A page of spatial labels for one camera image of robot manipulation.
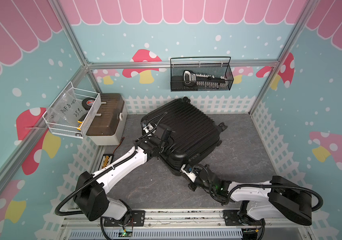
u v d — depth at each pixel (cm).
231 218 75
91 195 41
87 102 80
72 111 70
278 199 43
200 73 92
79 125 65
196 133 81
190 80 88
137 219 74
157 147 59
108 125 88
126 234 72
